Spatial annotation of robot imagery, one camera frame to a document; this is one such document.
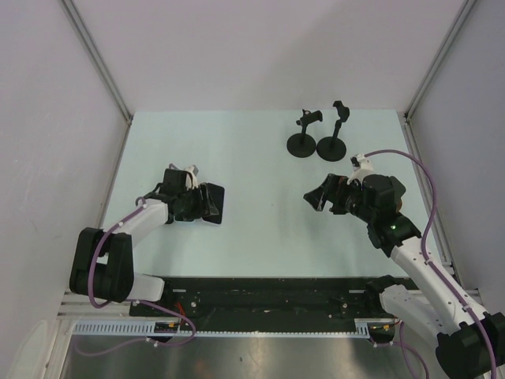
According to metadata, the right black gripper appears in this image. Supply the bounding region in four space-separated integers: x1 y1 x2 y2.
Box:
304 173 375 223

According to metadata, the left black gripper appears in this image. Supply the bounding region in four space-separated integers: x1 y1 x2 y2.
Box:
178 182 218 221

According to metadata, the black-screen blue-edged phone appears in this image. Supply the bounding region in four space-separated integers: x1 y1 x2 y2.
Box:
203 183 225 225

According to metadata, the black phone stand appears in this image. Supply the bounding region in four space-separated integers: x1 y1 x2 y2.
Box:
286 110 323 158
316 100 350 162

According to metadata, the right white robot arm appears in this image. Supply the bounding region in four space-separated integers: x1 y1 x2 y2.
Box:
304 174 504 378

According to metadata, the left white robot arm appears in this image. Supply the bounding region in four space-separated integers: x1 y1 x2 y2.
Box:
69 165 225 316

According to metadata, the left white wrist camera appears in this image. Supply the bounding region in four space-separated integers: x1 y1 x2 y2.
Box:
164 163 198 192

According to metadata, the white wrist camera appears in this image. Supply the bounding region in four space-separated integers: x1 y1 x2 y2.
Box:
164 163 198 192
347 154 375 185

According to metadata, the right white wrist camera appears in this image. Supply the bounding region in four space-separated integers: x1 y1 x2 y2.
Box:
347 154 375 185

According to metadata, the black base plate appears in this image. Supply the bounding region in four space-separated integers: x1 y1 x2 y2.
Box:
129 276 431 332

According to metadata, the left aluminium frame post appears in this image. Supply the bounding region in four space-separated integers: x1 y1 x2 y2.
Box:
58 0 133 126

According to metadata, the aluminium frame post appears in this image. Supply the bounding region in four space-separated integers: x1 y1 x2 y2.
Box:
58 0 133 126
403 0 479 121

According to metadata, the grey slotted cable duct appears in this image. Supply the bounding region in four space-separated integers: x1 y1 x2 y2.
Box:
72 319 393 339

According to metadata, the right aluminium frame post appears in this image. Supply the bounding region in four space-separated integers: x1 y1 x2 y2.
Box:
403 0 479 121

